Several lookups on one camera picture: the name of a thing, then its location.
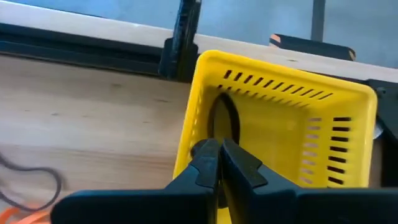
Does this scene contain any black orange striped bar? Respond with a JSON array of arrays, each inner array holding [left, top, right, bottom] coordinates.
[[269, 33, 357, 62]]

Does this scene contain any black wide rubber band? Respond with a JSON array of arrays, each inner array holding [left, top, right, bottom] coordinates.
[[206, 92, 242, 147]]

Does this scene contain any thin dark rubber band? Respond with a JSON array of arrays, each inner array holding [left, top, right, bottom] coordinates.
[[0, 152, 65, 212]]

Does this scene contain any yellow plastic basket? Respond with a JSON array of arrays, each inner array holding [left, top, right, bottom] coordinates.
[[172, 49, 379, 224]]

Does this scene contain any orange rubber band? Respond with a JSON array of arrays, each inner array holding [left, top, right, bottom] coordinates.
[[0, 207, 52, 224]]

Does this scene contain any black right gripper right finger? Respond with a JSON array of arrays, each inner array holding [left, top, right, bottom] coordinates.
[[220, 138, 398, 224]]

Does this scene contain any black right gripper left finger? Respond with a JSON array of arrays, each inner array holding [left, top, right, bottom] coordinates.
[[50, 138, 221, 224]]

